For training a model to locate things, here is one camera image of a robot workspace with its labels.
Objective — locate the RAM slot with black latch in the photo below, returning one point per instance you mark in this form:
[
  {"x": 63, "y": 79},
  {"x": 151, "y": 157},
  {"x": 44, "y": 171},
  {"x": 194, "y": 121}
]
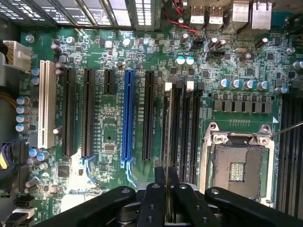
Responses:
[
  {"x": 198, "y": 118},
  {"x": 178, "y": 123}
]

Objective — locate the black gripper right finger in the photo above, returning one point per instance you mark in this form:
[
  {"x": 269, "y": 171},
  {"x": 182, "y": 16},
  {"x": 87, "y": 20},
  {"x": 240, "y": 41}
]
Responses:
[{"x": 189, "y": 205}]

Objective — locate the RAM slot with white latch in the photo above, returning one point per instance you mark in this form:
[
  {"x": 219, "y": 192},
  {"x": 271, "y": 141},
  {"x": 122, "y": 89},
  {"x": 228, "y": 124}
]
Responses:
[
  {"x": 188, "y": 123},
  {"x": 165, "y": 118}
]

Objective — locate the black SATA connector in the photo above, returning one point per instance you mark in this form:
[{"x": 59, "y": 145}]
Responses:
[{"x": 24, "y": 201}]

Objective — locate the silver metal port block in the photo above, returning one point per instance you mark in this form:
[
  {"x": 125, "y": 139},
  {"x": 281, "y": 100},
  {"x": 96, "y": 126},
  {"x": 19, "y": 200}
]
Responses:
[
  {"x": 236, "y": 16},
  {"x": 261, "y": 15}
]

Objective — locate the blue expansion slot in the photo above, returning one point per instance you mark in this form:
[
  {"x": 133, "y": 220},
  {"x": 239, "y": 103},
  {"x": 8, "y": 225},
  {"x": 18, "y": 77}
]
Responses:
[{"x": 127, "y": 113}]

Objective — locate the green motherboard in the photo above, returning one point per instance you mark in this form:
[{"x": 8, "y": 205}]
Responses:
[{"x": 109, "y": 123}]

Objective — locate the CPU socket with metal frame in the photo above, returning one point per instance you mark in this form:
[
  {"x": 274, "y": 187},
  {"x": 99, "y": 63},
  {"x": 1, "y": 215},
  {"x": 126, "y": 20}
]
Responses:
[{"x": 236, "y": 165}]

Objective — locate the long black expansion slot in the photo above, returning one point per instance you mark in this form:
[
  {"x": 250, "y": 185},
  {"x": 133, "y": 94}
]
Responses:
[
  {"x": 69, "y": 111},
  {"x": 88, "y": 111},
  {"x": 148, "y": 113}
]

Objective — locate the teal top capacitor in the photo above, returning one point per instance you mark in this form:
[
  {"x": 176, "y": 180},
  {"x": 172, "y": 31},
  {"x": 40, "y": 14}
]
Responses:
[
  {"x": 223, "y": 84},
  {"x": 180, "y": 61},
  {"x": 262, "y": 85},
  {"x": 189, "y": 61},
  {"x": 235, "y": 84},
  {"x": 248, "y": 84}
]

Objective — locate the short black expansion slot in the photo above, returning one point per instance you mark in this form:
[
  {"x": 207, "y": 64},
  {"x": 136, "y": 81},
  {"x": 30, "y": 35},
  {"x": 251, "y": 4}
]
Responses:
[{"x": 109, "y": 81}]

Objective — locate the silver USB port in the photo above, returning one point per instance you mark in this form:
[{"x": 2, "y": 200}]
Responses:
[
  {"x": 215, "y": 17},
  {"x": 197, "y": 17}
]

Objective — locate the white power connector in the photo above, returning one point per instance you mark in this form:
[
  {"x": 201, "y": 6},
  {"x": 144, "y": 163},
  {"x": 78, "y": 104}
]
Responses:
[{"x": 17, "y": 55}]

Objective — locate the white expansion slot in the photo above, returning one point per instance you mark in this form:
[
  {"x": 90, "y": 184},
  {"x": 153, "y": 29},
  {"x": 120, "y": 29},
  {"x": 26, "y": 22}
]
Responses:
[{"x": 47, "y": 104}]

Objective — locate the thin metal locking lever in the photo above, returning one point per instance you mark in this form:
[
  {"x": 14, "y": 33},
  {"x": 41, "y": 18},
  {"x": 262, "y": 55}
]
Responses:
[{"x": 288, "y": 128}]

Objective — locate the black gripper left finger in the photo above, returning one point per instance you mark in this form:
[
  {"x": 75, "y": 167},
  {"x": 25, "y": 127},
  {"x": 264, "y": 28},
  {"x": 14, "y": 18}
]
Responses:
[{"x": 151, "y": 205}]

